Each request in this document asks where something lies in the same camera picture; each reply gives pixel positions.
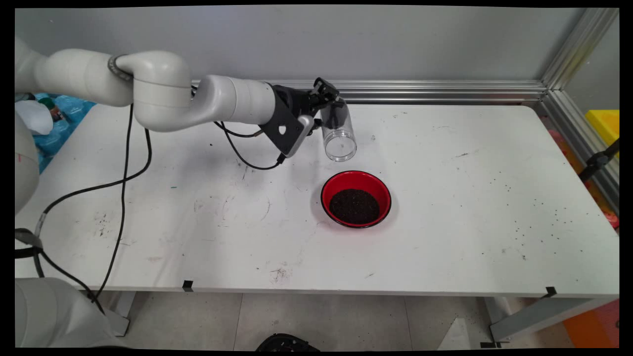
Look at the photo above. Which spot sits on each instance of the aluminium back frame rail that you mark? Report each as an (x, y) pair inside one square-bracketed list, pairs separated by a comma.
[(420, 91)]

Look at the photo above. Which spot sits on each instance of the bottle with green cap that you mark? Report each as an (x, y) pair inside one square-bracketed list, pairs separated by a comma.
[(54, 111)]

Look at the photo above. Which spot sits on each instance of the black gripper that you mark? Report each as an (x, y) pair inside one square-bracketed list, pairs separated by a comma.
[(310, 104)]

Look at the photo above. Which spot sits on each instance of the aluminium upright frame post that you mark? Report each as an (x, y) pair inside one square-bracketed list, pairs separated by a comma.
[(576, 44)]

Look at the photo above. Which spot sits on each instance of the small black tape marker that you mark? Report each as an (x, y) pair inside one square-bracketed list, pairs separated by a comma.
[(550, 292), (188, 286)]

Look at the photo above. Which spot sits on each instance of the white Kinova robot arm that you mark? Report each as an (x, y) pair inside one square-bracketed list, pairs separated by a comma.
[(163, 94)]

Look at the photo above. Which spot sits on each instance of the clear plastic jar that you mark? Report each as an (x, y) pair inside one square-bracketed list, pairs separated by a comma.
[(341, 138)]

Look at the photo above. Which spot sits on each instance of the blue plastic bag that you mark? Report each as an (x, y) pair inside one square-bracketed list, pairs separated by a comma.
[(64, 133)]

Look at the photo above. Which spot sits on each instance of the dark seeds in bowl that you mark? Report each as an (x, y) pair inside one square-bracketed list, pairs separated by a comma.
[(354, 206)]

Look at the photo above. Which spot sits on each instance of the red and pink items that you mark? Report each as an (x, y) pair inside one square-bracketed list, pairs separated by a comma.
[(601, 205)]

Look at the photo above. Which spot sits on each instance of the red bowl with black rim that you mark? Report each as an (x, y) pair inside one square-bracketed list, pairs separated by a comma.
[(334, 185)]

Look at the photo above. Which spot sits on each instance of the grey table leg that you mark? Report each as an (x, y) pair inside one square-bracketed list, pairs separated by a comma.
[(534, 319), (121, 311)]

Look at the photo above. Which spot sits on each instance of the white plastic object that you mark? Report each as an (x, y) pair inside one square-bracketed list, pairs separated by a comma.
[(34, 117)]

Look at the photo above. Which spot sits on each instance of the aluminium side frame rail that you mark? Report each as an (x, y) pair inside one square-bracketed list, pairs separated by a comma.
[(581, 133)]

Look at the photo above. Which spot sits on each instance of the black object on floor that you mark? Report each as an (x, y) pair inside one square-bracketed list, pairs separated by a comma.
[(287, 342)]

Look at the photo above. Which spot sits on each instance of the orange box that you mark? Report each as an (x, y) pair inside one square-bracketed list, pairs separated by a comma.
[(593, 326)]

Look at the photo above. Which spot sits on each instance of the dark seeds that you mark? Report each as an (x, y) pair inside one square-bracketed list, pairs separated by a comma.
[(354, 206), (336, 114)]

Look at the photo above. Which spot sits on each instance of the yellow box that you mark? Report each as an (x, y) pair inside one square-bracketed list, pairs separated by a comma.
[(606, 123)]

